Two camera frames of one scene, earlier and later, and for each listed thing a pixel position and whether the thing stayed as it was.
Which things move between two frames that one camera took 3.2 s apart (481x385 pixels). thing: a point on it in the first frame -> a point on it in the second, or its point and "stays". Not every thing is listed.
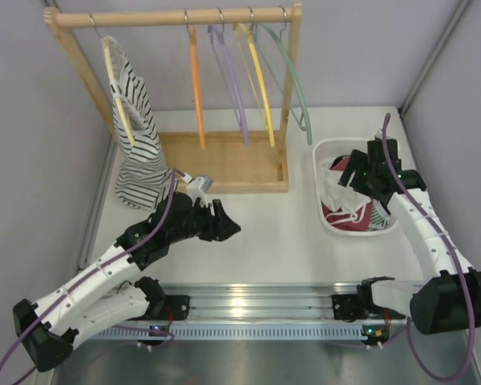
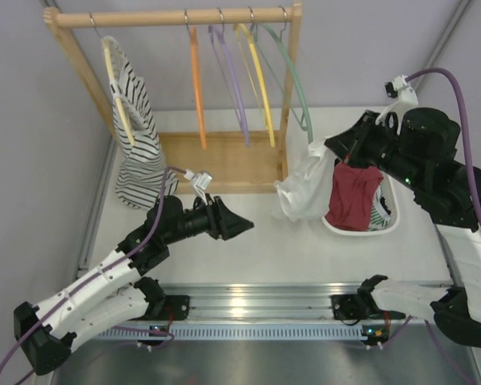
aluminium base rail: (260, 301) stays
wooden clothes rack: (202, 161) stays
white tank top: (334, 195) -> (306, 192)
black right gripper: (359, 161) -> (349, 143)
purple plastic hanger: (215, 31) stays
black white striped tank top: (143, 180) stays
